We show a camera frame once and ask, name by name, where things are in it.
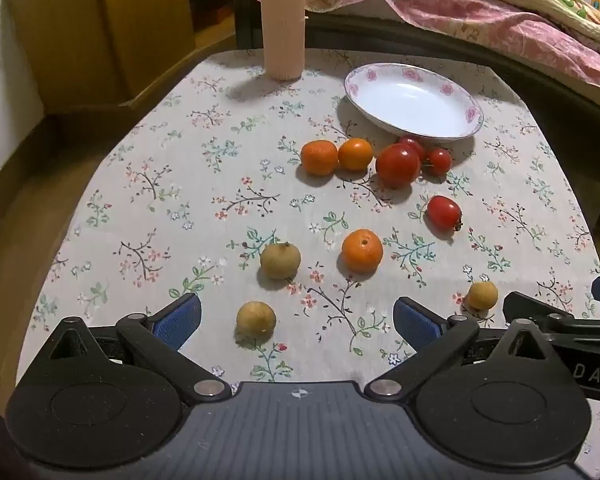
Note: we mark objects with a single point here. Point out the oval red tomato with calyx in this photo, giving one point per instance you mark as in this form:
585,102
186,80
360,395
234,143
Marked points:
444,212

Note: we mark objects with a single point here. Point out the tan longan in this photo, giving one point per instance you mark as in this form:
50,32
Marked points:
256,319
482,295
280,260

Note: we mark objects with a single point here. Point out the pink floral blanket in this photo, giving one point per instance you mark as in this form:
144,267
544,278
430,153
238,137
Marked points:
455,10

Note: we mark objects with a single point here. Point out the pink ribbed cylinder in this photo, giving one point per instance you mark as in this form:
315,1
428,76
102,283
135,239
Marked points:
282,20

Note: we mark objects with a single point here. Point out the white floral-rimmed plate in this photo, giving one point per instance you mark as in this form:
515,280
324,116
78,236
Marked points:
410,100

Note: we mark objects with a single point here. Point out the oblong orange mandarin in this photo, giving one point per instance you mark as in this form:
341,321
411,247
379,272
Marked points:
319,158

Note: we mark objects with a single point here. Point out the wooden cabinet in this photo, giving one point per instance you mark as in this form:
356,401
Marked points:
105,25

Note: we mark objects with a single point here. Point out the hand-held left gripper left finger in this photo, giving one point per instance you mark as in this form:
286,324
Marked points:
177,322

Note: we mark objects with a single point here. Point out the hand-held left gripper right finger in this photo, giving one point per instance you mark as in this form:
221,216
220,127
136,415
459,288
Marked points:
415,322

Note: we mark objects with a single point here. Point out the small red tomato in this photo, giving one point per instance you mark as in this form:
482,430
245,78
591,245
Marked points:
416,143
438,161

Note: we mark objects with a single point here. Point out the large red tomato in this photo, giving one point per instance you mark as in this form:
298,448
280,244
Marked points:
398,165

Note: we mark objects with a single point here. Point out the floral tablecloth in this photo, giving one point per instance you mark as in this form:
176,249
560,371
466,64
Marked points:
180,210

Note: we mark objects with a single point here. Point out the round orange mandarin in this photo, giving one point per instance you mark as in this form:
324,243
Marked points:
362,251
355,154

